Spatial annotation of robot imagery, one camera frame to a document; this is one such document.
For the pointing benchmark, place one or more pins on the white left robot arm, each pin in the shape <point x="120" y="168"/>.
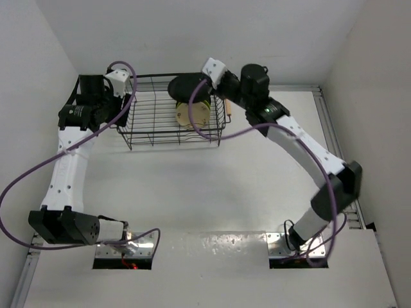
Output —
<point x="95" y="100"/>

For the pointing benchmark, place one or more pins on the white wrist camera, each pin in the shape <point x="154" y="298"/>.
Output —
<point x="118" y="79"/>
<point x="214" y="70"/>

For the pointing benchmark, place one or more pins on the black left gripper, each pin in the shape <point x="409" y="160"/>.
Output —
<point x="108" y="92"/>

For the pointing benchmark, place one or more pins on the black glossy plate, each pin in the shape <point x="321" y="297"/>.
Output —
<point x="182" y="87"/>

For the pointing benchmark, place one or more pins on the beige plate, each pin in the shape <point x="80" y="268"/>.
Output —
<point x="200" y="116"/>

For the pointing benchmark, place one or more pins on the right wooden rack handle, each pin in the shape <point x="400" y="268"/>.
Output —
<point x="228" y="107"/>

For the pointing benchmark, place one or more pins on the metal base plate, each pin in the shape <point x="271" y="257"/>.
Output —
<point x="277" y="248"/>
<point x="141" y="248"/>

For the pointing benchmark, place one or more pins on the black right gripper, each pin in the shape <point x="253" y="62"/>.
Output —
<point x="228" y="74"/>

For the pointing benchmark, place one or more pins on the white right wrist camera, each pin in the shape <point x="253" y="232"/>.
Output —
<point x="214" y="70"/>

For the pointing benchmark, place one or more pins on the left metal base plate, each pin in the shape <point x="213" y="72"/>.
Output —
<point x="141" y="248"/>

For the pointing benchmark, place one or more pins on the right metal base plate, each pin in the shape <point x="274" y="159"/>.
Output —
<point x="277" y="248"/>

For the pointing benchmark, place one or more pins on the black wire dish rack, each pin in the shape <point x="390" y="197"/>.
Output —
<point x="150" y="123"/>

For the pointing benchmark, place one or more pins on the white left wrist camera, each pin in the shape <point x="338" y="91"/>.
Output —
<point x="118" y="79"/>

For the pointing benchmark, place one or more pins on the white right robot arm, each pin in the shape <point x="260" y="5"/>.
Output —
<point x="339" y="182"/>

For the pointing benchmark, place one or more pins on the lime green plate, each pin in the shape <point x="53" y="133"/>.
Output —
<point x="204" y="104"/>

